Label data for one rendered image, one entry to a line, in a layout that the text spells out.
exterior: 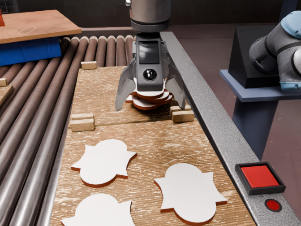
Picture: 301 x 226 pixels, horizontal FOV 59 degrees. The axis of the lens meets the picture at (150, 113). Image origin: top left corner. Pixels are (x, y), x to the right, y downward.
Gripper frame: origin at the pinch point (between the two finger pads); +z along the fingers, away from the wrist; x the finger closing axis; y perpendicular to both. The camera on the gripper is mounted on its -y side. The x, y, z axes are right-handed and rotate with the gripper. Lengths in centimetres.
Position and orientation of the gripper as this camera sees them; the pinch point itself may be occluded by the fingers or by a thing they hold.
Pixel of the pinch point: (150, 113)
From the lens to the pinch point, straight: 59.0
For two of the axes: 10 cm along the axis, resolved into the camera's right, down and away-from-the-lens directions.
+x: -10.0, 0.2, -0.3
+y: -0.4, -6.0, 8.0
